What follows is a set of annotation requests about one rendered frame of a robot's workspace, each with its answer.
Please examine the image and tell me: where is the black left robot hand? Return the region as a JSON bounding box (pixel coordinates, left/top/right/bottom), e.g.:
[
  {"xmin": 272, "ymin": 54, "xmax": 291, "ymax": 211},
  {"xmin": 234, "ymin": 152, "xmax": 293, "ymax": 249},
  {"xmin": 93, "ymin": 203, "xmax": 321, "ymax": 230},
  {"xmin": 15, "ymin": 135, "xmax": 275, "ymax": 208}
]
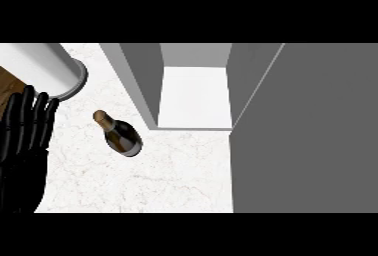
[{"xmin": 0, "ymin": 85, "xmax": 61, "ymax": 214}]

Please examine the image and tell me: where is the dark wine bottle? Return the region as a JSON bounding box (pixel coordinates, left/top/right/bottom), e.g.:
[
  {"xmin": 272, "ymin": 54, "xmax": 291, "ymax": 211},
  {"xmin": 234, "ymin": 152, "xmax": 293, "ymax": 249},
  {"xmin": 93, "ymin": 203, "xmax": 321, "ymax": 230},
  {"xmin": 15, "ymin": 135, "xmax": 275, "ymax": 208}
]
[{"xmin": 92, "ymin": 109, "xmax": 145, "ymax": 158}]

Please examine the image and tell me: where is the white cylindrical appliance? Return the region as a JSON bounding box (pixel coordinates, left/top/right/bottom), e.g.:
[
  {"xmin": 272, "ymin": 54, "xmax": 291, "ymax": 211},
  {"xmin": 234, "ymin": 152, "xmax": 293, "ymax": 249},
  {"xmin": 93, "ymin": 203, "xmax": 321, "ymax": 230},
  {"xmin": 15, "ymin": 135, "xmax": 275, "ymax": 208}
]
[{"xmin": 0, "ymin": 43, "xmax": 90, "ymax": 102}]

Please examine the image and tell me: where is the grey cabinet door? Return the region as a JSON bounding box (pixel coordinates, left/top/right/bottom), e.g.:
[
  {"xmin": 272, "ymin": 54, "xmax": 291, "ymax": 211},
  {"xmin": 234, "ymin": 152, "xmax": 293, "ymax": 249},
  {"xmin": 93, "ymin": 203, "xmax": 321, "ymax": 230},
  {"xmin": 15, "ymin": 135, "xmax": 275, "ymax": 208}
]
[{"xmin": 229, "ymin": 43, "xmax": 378, "ymax": 214}]

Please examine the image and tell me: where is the grey open cabinet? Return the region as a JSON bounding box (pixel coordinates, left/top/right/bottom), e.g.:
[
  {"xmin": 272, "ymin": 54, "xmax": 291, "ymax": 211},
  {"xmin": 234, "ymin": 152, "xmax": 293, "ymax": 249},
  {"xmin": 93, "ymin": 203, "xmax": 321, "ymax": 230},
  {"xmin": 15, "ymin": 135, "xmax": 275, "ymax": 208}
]
[{"xmin": 99, "ymin": 43, "xmax": 285, "ymax": 131}]

